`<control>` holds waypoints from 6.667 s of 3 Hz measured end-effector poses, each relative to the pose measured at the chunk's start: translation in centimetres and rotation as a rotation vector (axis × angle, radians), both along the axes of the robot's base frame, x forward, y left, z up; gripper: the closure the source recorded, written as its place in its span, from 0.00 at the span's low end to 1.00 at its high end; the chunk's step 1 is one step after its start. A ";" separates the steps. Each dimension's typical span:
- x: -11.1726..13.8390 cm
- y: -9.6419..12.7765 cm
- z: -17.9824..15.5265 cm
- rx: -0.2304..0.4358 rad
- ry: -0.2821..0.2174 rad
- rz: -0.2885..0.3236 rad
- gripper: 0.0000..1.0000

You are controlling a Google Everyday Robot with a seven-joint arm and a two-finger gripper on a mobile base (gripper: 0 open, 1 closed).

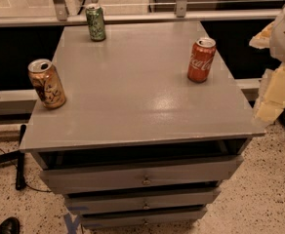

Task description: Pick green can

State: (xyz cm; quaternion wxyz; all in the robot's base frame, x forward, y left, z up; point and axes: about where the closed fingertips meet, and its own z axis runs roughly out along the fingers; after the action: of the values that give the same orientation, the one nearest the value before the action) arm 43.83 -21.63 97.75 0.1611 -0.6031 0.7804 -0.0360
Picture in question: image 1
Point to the green soda can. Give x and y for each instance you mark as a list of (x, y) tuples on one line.
[(95, 20)]

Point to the top grey drawer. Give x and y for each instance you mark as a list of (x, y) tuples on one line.
[(105, 178)]

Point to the red Coca-Cola can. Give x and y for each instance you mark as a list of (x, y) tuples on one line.
[(202, 55)]

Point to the bottom grey drawer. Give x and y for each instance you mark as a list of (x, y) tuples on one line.
[(142, 217)]

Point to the black shoe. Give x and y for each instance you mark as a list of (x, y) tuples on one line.
[(10, 225)]

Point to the black stand leg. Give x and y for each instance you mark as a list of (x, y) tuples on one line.
[(15, 158)]

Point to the middle grey drawer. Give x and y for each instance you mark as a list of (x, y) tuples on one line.
[(142, 201)]

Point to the grey metal railing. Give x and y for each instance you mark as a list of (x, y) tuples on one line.
[(71, 12)]

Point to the grey drawer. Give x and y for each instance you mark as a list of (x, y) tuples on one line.
[(142, 201), (142, 217), (105, 178)]

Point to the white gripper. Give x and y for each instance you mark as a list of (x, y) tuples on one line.
[(270, 99)]

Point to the brown gold beverage can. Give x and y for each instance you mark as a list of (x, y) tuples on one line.
[(47, 83)]

